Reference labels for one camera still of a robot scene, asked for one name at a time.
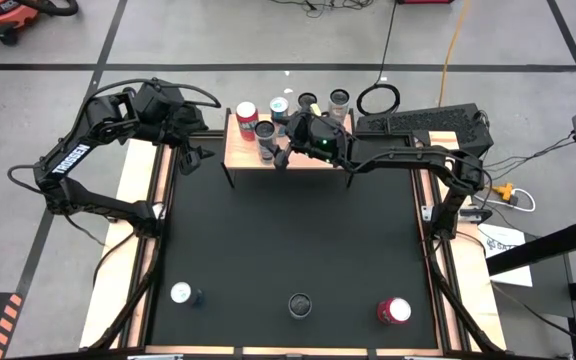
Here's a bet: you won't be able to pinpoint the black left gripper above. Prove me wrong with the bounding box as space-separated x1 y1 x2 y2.
160 97 216 177

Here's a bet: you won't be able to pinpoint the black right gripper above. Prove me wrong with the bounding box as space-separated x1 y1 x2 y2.
273 112 355 171

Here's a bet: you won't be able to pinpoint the silver can orange print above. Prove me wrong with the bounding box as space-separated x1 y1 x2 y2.
253 119 279 166
327 88 352 125

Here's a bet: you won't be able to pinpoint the blue slim can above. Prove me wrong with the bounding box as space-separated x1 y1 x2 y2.
169 281 208 309
269 96 290 137

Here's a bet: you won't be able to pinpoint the red soda can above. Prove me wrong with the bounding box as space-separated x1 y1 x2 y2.
235 101 260 143
376 296 413 325

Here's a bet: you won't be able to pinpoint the silver can blue print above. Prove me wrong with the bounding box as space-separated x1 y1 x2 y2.
296 91 319 119
287 293 314 320

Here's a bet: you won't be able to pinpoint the wooden shelf with black legs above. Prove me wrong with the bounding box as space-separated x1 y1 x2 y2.
222 107 358 191

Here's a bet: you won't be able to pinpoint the black table mat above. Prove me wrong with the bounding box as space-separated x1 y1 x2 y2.
145 130 442 351

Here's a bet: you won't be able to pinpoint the orange power plug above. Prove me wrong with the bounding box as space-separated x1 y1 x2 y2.
492 182 515 204

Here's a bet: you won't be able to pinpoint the orange shop vacuum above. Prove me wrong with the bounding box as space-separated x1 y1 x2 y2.
0 0 80 48

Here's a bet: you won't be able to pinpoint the white printed paper sheet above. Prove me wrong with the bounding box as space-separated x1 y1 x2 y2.
477 222 534 289

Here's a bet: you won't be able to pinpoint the black beam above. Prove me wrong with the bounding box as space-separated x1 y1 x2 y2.
485 217 576 277

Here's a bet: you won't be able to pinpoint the black coiled cable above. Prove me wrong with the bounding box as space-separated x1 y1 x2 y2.
356 0 401 118

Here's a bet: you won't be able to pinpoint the tangled black cables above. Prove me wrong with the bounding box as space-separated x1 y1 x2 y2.
267 0 375 19

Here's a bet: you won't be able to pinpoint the yellow cable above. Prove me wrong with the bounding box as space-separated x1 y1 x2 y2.
436 0 472 109

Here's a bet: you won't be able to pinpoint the white cable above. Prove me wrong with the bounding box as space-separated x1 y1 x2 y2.
482 187 538 214

